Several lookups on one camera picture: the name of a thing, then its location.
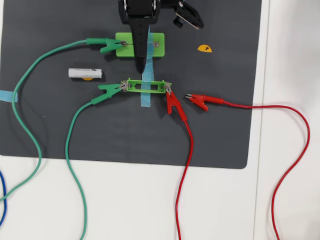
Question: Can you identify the green battery holder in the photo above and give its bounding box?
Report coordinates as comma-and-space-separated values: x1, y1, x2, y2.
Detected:
120, 78, 173, 95

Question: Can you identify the white AA battery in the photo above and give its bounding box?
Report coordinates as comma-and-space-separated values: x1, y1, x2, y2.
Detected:
68, 67, 104, 80

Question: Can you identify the green connector block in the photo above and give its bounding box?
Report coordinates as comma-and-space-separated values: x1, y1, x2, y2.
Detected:
115, 32, 166, 58

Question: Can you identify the green test lead cable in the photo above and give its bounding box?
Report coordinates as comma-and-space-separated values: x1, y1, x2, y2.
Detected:
0, 39, 88, 203
64, 101, 95, 240

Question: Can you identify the dark grey work mat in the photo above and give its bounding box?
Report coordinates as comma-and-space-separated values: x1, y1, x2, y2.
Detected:
0, 0, 263, 170

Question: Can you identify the red test lead cable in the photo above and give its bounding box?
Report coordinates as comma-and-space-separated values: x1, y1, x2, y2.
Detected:
222, 99, 311, 240
174, 119, 195, 240

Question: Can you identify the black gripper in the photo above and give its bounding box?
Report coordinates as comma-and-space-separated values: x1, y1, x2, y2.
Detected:
118, 0, 176, 75

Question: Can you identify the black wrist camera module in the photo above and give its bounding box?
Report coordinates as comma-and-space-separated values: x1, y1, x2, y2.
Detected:
173, 1, 205, 30

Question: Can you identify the green alligator clip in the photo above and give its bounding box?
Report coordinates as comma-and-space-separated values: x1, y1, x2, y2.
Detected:
86, 37, 127, 55
90, 83, 126, 106

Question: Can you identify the blue cable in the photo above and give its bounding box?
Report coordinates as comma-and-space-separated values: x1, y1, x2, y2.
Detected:
0, 170, 8, 226

